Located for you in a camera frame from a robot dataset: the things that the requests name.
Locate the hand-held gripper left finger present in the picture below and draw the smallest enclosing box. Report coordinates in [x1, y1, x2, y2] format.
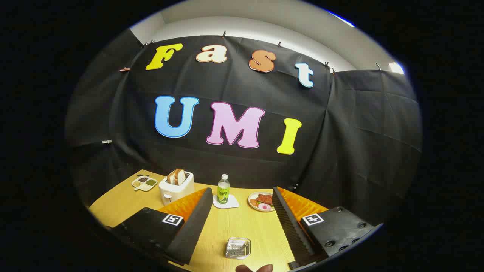
[110, 187, 213, 266]

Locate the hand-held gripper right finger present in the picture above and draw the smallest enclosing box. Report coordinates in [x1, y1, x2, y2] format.
[272, 186, 383, 269]

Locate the plate with toy food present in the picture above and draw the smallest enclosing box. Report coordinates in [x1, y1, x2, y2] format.
[248, 192, 276, 212]

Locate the white toaster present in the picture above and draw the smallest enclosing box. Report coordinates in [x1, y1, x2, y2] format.
[158, 171, 195, 206]

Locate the white coaster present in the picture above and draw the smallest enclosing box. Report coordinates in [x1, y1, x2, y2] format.
[213, 194, 240, 209]

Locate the green label drink bottle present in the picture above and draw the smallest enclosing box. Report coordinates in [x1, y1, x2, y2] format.
[217, 174, 230, 204]

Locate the white divided condiment tray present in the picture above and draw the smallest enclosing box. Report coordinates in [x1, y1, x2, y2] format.
[131, 175, 158, 192]

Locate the black backdrop cloth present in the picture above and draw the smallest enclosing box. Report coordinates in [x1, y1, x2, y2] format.
[64, 28, 423, 227]

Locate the metal wire basket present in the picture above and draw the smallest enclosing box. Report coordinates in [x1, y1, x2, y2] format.
[225, 237, 251, 260]

